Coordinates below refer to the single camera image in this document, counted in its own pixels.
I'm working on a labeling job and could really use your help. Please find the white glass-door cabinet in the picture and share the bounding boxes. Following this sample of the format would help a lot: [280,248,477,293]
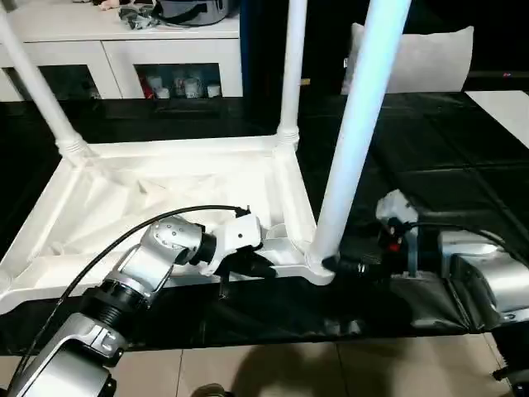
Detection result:
[0,7,244,101]

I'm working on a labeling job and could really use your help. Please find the black clutter pile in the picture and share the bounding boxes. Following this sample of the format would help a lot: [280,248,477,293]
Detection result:
[118,6,159,31]

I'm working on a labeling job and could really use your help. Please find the black work mat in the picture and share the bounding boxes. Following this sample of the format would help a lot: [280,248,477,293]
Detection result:
[0,91,529,356]

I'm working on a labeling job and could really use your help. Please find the black left wrist camera cable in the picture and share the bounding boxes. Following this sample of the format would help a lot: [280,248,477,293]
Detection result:
[0,204,252,397]

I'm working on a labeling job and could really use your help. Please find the grey helmet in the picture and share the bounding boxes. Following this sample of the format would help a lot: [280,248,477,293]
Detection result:
[155,0,240,26]

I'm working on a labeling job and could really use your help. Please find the grey cushion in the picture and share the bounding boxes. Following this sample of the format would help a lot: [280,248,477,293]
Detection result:
[341,22,476,96]

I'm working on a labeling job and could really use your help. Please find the white plastic table leg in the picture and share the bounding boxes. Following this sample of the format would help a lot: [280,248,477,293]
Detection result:
[275,0,309,145]
[307,0,412,270]
[0,0,95,170]

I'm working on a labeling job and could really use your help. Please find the white plastic table top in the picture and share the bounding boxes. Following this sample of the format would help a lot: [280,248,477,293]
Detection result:
[0,134,336,316]

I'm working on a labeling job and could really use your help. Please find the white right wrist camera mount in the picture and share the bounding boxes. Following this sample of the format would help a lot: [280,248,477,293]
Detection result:
[375,189,420,279]

